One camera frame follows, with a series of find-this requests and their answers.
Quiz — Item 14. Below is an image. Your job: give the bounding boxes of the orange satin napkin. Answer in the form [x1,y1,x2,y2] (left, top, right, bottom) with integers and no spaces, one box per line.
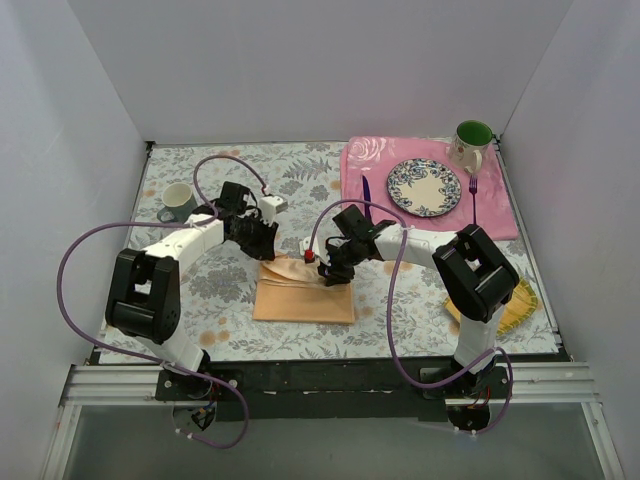
[252,255,356,325]

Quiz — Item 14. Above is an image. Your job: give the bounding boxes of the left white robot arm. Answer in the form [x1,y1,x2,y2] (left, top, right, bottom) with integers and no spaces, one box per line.
[105,182,287,400]

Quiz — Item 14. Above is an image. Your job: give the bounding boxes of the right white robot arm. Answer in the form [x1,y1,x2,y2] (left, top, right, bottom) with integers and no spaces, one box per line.
[318,199,520,398]

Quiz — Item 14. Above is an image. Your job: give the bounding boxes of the grey mug white inside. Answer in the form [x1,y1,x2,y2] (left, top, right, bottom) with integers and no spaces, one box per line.
[157,182,198,223]

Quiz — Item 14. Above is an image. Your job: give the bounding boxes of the floral mug green inside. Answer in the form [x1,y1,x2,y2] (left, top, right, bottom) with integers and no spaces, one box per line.
[447,120,493,174]

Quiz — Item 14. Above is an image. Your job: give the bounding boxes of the purple knife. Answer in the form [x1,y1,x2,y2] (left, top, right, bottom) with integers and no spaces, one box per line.
[361,176,372,221]

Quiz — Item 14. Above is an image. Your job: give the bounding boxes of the pink floral placemat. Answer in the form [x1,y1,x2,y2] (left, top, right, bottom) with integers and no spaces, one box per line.
[340,136,519,240]

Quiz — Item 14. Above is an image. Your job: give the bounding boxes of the blue floral plate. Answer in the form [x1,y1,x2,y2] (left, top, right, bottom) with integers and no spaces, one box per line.
[386,158,462,218]

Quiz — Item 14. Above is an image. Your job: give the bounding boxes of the purple fork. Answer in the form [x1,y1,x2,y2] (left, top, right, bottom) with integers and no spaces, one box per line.
[469,174,478,225]

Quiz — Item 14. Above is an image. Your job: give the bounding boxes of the yellow bamboo mat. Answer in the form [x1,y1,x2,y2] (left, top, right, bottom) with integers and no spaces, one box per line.
[443,279,539,337]

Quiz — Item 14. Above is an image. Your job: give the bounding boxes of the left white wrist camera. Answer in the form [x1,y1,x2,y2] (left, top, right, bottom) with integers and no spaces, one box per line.
[258,195,288,225]

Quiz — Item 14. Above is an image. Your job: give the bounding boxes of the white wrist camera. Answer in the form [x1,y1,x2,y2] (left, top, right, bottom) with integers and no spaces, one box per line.
[258,195,288,225]
[299,237,318,264]

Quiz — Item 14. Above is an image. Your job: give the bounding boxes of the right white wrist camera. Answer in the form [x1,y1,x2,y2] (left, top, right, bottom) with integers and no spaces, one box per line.
[299,237,318,264]

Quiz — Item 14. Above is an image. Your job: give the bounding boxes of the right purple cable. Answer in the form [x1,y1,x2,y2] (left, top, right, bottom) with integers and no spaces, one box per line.
[305,200,514,437]

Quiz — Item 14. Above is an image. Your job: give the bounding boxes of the purple cable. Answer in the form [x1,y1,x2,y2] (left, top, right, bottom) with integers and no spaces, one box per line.
[55,155,274,449]
[305,200,514,437]

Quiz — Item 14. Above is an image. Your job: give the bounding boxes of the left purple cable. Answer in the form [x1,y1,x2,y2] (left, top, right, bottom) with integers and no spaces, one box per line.
[55,155,274,449]

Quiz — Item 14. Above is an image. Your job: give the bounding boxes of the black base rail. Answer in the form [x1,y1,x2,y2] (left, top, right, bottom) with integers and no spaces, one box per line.
[154,357,511,421]

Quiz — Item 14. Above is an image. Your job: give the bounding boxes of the aluminium frame rail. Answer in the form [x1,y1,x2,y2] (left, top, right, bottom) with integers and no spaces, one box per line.
[60,362,600,406]

